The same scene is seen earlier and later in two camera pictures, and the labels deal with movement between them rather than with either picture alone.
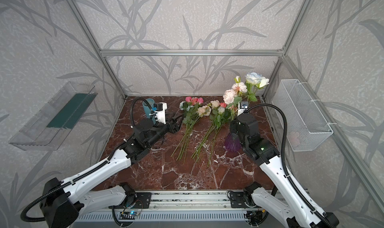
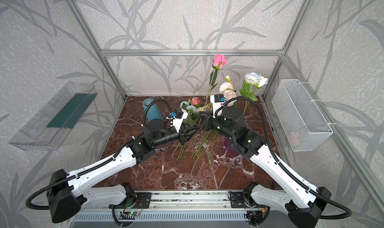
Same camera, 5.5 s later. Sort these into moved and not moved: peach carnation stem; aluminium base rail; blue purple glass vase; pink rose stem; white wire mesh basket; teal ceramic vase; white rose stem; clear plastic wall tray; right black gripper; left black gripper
Moved: left black gripper; right black gripper; peach carnation stem; pink rose stem
Not moved: aluminium base rail; teal ceramic vase; white rose stem; clear plastic wall tray; white wire mesh basket; blue purple glass vase
